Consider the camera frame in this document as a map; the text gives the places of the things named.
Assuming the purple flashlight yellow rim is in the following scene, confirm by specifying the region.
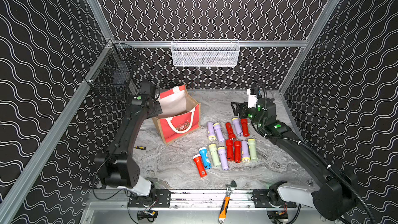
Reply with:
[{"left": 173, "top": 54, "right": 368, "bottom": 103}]
[{"left": 232, "top": 118, "right": 243, "bottom": 138}]

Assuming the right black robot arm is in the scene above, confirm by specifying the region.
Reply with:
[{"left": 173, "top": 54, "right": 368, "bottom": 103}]
[{"left": 231, "top": 98, "right": 376, "bottom": 224}]

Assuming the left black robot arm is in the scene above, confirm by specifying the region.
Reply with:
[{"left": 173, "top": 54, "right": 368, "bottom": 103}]
[{"left": 94, "top": 94, "right": 162, "bottom": 197}]

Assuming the red flashlight long upper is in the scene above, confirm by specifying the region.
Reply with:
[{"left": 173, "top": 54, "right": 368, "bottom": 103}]
[{"left": 226, "top": 122, "right": 237, "bottom": 141}]

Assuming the green flashlight lower right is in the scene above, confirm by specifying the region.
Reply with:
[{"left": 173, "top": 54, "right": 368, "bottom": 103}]
[{"left": 247, "top": 139, "right": 258, "bottom": 161}]

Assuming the green flashlight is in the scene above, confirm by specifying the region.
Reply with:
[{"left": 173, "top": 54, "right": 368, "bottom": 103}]
[
  {"left": 208, "top": 144, "right": 221, "bottom": 168},
  {"left": 247, "top": 139, "right": 258, "bottom": 161}
]

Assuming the yellow black screwdriver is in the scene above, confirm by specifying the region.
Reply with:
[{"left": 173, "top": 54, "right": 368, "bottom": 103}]
[{"left": 134, "top": 146, "right": 147, "bottom": 150}]

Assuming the green flashlight lower left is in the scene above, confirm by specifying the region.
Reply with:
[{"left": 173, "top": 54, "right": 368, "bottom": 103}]
[{"left": 208, "top": 144, "right": 221, "bottom": 168}]

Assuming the blue flashlight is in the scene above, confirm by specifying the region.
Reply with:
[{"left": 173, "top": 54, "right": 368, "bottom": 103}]
[{"left": 199, "top": 147, "right": 211, "bottom": 170}]

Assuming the orange adjustable wrench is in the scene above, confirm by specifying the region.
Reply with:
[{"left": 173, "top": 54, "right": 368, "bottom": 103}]
[{"left": 218, "top": 180, "right": 237, "bottom": 224}]

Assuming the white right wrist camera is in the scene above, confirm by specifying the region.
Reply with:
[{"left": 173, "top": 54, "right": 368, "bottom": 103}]
[{"left": 247, "top": 88, "right": 257, "bottom": 108}]

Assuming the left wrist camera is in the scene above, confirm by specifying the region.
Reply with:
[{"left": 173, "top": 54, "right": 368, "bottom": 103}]
[{"left": 139, "top": 81, "right": 157, "bottom": 99}]

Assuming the black wire basket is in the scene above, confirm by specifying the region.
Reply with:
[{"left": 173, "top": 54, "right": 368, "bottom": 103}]
[{"left": 88, "top": 43, "right": 142, "bottom": 101}]

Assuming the white wire basket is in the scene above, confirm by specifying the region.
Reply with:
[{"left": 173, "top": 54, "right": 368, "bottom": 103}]
[{"left": 171, "top": 39, "right": 240, "bottom": 67}]

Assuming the metal base rail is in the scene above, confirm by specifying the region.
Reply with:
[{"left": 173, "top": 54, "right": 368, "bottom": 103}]
[{"left": 88, "top": 188, "right": 336, "bottom": 211}]

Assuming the aluminium corner post right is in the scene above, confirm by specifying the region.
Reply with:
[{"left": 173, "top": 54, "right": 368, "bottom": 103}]
[{"left": 279, "top": 0, "right": 340, "bottom": 94}]

